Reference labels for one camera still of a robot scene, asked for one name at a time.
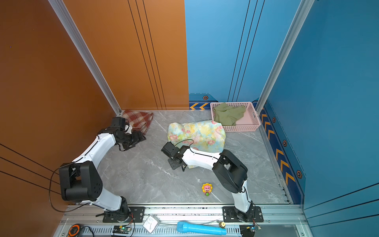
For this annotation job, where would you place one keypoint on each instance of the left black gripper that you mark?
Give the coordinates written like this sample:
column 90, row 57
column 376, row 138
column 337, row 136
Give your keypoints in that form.
column 137, row 138

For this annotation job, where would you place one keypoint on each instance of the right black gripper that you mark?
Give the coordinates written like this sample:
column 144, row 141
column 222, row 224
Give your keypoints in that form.
column 170, row 161

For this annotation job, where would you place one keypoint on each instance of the red plaid skirt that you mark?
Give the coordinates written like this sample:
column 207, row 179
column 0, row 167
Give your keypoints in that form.
column 138, row 121

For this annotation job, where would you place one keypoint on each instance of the floral pastel skirt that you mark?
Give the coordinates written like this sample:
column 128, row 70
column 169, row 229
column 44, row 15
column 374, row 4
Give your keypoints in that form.
column 207, row 136

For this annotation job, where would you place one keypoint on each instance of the pink perforated plastic basket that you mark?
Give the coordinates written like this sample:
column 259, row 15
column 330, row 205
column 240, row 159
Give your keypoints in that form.
column 250, row 121

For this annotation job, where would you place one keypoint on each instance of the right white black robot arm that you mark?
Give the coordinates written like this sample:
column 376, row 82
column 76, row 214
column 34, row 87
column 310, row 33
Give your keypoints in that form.
column 229, row 170

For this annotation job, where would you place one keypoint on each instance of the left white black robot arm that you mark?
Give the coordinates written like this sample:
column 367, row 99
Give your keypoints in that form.
column 81, row 182

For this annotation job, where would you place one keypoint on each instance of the yellow sunflower toy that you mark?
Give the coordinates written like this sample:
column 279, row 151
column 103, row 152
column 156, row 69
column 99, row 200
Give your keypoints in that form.
column 207, row 189

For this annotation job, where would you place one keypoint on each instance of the olive green skirt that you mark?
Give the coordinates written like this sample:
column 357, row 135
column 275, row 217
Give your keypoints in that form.
column 228, row 115

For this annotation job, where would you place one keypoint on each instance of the cyan toy microphone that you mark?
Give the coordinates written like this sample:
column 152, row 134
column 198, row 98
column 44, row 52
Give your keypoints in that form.
column 185, row 227

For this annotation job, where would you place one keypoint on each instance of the white square card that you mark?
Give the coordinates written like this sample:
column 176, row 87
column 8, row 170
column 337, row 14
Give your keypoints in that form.
column 151, row 223

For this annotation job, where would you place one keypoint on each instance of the small brass cylinder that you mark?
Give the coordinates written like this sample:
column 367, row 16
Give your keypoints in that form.
column 222, row 225

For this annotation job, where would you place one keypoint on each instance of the left green circuit board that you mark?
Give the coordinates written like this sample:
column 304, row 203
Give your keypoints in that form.
column 121, row 230

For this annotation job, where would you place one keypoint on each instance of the green circuit board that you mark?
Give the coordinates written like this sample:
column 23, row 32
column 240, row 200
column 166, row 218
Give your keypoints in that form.
column 121, row 230
column 254, row 228

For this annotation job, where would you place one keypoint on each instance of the right green circuit board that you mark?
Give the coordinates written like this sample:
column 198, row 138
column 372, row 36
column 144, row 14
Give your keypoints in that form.
column 254, row 228

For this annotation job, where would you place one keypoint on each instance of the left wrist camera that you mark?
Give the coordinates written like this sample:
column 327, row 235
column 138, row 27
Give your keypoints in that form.
column 119, row 123

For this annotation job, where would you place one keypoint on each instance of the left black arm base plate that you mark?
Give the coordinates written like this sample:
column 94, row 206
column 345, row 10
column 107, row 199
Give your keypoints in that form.
column 134, row 214

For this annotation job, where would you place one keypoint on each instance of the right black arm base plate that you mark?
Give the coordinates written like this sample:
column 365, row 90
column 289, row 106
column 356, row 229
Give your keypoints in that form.
column 253, row 215

